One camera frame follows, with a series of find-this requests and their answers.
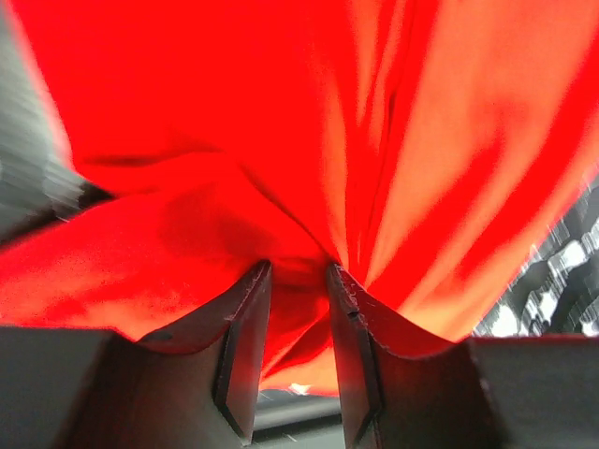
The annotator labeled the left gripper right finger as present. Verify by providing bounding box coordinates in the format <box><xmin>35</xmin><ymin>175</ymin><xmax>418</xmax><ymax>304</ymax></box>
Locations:
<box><xmin>327</xmin><ymin>265</ymin><xmax>598</xmax><ymax>448</ymax></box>

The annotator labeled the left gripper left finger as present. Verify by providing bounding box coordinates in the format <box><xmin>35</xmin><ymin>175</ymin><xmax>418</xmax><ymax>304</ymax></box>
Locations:
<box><xmin>1</xmin><ymin>261</ymin><xmax>271</xmax><ymax>448</ymax></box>

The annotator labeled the red t shirt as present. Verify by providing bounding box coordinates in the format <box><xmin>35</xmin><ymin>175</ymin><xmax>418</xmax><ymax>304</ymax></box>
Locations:
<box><xmin>1</xmin><ymin>1</ymin><xmax>598</xmax><ymax>394</ymax></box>

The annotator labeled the black marbled table mat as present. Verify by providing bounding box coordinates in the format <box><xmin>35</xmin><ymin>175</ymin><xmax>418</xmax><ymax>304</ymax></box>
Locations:
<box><xmin>473</xmin><ymin>180</ymin><xmax>598</xmax><ymax>338</ymax></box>

